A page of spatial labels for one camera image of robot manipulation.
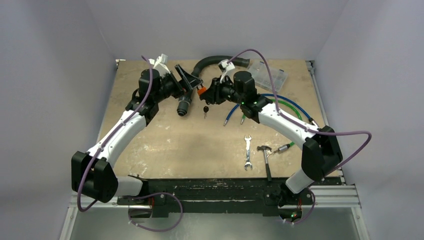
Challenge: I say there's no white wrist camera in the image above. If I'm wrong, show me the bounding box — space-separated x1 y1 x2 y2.
218 59 236 84
148 53 172 77

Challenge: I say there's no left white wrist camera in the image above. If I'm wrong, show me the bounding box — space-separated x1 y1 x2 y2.
148 53 172 77

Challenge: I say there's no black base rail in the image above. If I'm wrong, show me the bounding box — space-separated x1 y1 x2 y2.
117 177 313 218

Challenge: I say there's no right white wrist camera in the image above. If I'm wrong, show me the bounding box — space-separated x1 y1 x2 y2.
218 59 236 84

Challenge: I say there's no silver open-end wrench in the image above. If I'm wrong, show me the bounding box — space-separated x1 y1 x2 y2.
244 135 253 171

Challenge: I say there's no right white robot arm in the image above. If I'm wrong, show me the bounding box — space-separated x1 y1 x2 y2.
197 71 343 204

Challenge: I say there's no small black hammer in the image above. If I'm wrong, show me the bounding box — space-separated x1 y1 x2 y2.
256 145 272 182

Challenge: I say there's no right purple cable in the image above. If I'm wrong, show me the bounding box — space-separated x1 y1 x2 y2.
226 48 372 226

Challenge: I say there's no blue cable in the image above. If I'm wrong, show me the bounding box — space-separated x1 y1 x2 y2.
223 94 320 129

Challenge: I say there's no black corrugated hose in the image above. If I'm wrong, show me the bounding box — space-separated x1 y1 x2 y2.
176 55 251 117

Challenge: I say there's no clear plastic organizer box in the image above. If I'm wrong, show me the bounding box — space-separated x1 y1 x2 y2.
247 61 288 93

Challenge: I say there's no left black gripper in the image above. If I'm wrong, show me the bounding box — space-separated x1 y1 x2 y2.
153 65 202 104

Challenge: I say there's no green cable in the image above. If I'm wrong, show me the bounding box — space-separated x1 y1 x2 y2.
240 99 304 154

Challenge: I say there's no orange black padlock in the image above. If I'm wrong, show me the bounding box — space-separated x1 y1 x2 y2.
196 86 207 97

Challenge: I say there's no black key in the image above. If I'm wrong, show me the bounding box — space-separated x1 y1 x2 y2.
203 105 209 119

